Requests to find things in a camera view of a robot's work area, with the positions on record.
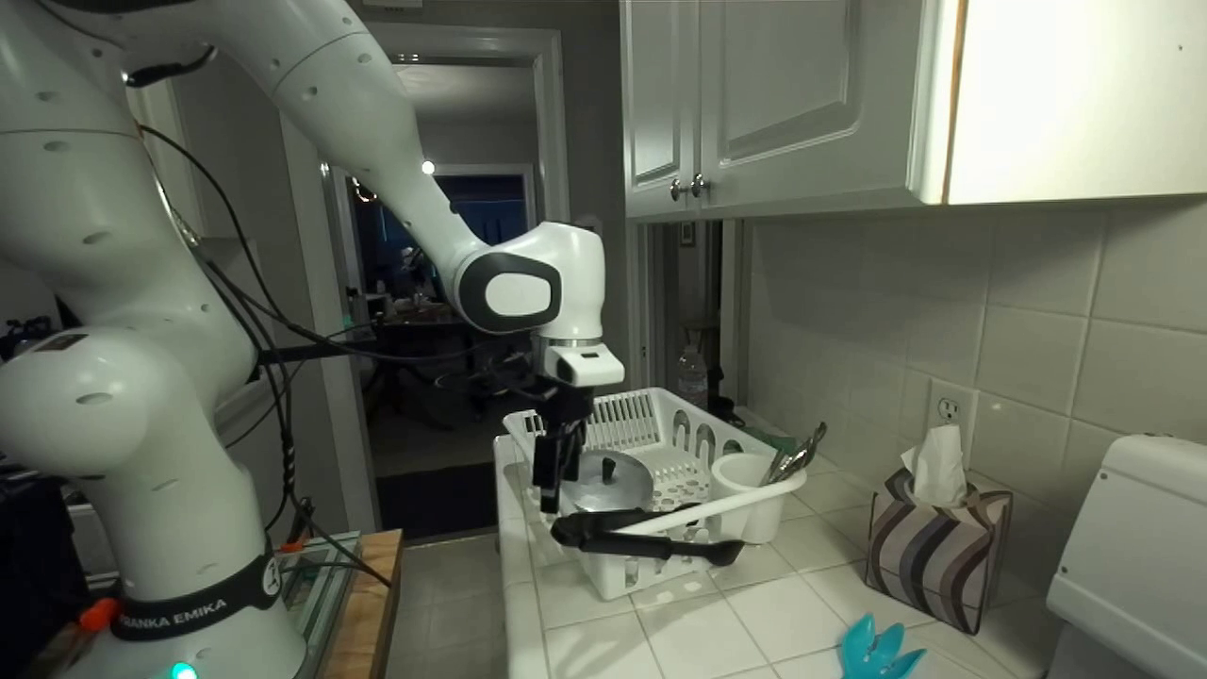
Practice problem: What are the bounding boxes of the striped tissue box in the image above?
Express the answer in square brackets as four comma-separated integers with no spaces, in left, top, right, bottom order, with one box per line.
[865,426,1014,635]

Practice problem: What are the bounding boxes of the wooden side table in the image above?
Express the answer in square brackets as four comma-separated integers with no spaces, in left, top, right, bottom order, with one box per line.
[317,529,402,679]

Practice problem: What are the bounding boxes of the white upper cabinets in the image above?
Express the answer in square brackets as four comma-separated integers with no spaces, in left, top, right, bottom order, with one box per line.
[619,0,1207,221]

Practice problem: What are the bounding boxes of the metal utensils in cup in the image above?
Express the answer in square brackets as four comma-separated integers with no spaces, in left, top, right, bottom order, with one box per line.
[762,424,831,485]

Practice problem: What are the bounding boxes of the white plastic dish rack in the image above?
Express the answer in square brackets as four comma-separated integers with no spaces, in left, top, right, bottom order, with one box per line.
[503,387,777,599]

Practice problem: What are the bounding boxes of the white gas stove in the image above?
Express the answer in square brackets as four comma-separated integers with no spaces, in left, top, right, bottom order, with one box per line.
[1046,434,1207,679]

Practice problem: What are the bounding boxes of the green cloth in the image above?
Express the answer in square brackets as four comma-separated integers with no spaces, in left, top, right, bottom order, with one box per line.
[836,614,926,679]

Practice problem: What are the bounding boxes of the black spatula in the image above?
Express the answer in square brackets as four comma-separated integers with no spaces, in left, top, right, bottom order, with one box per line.
[550,511,742,566]

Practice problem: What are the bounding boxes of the white utensil cup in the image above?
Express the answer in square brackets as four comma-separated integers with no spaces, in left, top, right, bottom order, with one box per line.
[713,453,809,543]

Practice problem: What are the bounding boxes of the white wall outlet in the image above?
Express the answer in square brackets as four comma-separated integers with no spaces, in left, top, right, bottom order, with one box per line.
[926,382,977,440]

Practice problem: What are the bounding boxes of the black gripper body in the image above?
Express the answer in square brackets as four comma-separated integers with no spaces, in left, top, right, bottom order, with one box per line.
[537,382,594,478]

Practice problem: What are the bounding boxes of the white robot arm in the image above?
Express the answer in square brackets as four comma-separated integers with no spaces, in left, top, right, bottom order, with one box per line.
[0,0,625,679]

